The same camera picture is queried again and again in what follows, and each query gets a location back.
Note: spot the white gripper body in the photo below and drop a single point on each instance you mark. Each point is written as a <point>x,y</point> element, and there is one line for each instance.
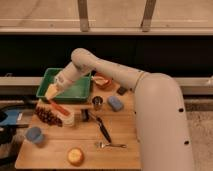
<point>67,77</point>

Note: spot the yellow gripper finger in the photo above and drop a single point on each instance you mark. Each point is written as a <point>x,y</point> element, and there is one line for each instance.
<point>51,92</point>

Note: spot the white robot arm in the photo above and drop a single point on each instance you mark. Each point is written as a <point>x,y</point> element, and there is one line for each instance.
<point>161,121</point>

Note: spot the small metal cup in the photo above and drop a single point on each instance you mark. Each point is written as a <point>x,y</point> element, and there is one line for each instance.
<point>97,102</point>

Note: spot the green plastic tray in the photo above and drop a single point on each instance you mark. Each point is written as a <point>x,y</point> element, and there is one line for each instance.
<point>77,93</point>

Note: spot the dark grape bunch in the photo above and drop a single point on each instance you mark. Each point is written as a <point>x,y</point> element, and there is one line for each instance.
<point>46,116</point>

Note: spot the orange bowl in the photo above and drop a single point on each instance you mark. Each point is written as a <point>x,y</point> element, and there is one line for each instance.
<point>101,81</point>

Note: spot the blue clamp device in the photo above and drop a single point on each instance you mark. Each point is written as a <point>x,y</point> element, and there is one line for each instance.
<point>10,118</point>

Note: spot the blue sponge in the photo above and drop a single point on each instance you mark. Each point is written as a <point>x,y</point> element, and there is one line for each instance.
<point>115,103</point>

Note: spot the small dark block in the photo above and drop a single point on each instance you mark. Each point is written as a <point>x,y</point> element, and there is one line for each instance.
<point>121,90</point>

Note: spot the yellow round bread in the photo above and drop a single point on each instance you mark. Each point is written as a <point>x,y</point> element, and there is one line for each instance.
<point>75,156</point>

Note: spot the silver fork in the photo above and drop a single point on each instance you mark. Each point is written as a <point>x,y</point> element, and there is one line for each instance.
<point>103,145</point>

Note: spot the left metal frame post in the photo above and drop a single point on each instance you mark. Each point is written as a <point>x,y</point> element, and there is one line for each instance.
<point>83,15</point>

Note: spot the metal frame post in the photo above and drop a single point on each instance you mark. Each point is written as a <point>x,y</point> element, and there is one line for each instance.
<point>148,14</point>
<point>83,15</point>

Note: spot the right metal frame post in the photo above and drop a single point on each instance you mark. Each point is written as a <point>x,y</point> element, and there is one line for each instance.
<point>148,14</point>

